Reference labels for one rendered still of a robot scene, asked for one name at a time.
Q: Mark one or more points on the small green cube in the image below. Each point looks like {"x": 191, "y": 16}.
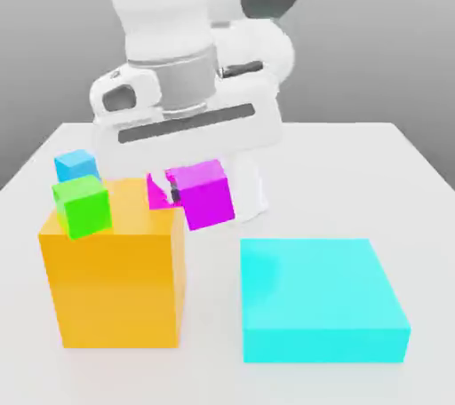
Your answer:
{"x": 87, "y": 211}

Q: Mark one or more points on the large orange box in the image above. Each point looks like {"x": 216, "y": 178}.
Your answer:
{"x": 113, "y": 280}

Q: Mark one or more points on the large cyan box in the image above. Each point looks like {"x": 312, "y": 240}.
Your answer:
{"x": 320, "y": 298}

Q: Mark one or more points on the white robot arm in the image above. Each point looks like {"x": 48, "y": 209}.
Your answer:
{"x": 163, "y": 3}

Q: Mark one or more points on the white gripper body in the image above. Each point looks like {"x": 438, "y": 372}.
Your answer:
{"x": 249, "y": 135}

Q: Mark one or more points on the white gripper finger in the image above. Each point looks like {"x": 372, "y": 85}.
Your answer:
{"x": 156, "y": 195}
{"x": 249, "y": 192}

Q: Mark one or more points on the small blue cube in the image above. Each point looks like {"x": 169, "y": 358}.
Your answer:
{"x": 74, "y": 164}

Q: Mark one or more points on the small magenta cube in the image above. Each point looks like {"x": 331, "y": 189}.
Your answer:
{"x": 206, "y": 199}

